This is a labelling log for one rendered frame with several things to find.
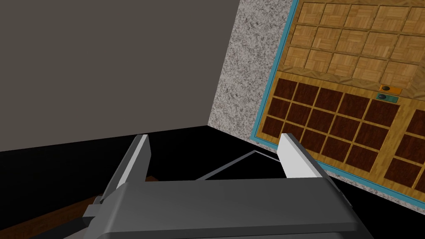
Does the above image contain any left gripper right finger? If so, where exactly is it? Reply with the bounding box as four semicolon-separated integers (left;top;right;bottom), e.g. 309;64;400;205
276;132;333;183

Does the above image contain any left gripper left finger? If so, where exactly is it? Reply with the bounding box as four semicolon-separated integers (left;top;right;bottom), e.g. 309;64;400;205
99;134;152;202

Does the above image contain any dark brown panelled door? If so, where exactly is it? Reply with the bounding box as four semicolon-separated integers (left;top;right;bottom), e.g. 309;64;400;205
256;71;425;204

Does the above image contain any green door knob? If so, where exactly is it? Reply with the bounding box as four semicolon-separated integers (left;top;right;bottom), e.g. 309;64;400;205
376;93;399;103

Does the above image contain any orange door knob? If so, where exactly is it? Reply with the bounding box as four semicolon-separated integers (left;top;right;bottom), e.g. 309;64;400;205
379;85;402;95

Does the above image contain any light wood panelled door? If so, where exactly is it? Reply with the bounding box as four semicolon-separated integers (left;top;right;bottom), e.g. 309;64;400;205
281;0;425;101

